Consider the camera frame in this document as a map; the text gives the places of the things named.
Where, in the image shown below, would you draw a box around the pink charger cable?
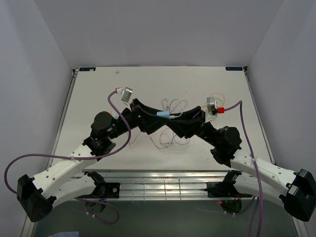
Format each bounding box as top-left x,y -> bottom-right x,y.
129,130 -> 193,150

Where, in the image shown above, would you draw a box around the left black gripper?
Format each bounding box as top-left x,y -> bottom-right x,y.
107,98 -> 169,140

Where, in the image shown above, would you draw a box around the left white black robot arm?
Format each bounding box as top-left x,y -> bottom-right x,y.
17,99 -> 170,222

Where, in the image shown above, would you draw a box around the blue corner label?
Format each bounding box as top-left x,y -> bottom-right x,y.
225,67 -> 243,71
79,67 -> 96,72

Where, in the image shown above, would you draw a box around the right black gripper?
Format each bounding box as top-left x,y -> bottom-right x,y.
165,106 -> 220,148

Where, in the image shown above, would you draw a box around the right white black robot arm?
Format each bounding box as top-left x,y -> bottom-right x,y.
168,107 -> 316,222

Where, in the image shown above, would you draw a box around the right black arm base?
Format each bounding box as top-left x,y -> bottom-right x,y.
203,170 -> 252,199

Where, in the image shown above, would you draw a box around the blue charger plug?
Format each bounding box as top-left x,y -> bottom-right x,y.
157,111 -> 170,119

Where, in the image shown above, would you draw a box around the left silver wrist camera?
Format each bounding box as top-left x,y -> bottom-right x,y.
120,87 -> 133,103

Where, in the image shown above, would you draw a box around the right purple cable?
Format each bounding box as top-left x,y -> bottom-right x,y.
218,100 -> 262,237

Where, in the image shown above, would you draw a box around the yellow thin cable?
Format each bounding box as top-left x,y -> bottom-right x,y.
201,92 -> 226,109

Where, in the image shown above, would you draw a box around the left blue corner label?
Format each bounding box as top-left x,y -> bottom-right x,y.
79,67 -> 96,72

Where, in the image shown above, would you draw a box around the right blue corner label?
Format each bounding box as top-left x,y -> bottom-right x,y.
225,67 -> 243,71

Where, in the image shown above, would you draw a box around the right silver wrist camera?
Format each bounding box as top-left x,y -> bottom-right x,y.
206,96 -> 218,116

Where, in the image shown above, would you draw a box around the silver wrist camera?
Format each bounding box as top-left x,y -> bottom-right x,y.
206,96 -> 218,116
120,87 -> 133,103

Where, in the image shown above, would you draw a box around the blue charger cable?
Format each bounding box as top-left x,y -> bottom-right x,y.
168,98 -> 188,118

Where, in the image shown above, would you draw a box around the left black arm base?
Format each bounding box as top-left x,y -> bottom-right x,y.
84,171 -> 120,198

